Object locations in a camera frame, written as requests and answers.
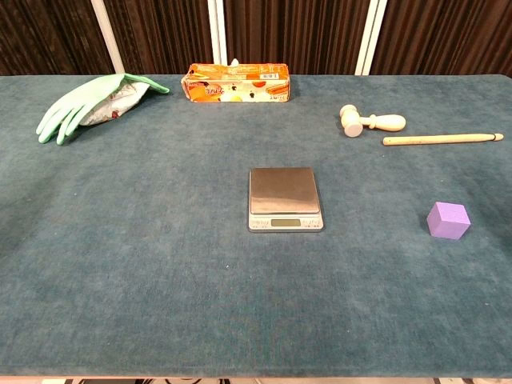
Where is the green rubber glove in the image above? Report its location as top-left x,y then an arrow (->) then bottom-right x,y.
35,73 -> 170,146

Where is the small wooden mallet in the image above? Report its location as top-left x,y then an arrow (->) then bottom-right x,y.
339,104 -> 407,138

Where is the white partition post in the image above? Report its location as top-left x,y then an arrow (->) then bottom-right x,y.
206,0 -> 228,76
354,0 -> 388,76
90,0 -> 126,75

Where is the orange snack box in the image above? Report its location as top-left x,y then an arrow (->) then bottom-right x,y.
180,62 -> 291,104

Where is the patterned white plastic bag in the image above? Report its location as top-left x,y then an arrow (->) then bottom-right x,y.
79,82 -> 151,127

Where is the purple small block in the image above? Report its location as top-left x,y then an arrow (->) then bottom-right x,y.
426,202 -> 471,241

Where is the long wooden stick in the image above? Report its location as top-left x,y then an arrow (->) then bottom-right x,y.
382,133 -> 505,146

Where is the small digital scale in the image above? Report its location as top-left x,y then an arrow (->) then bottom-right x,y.
247,166 -> 325,233

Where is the teal table cloth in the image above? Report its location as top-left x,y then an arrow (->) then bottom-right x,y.
0,74 -> 512,379

